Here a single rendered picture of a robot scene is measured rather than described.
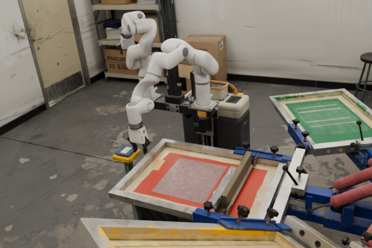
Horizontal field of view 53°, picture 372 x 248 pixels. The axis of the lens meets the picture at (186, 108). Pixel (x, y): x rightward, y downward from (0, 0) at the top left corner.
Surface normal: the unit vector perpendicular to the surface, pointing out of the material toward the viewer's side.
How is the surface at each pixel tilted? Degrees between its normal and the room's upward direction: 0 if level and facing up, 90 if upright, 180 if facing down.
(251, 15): 90
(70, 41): 90
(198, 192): 0
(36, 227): 0
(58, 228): 0
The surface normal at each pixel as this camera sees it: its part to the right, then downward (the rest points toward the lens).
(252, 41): -0.43, 0.41
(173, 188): -0.08, -0.90
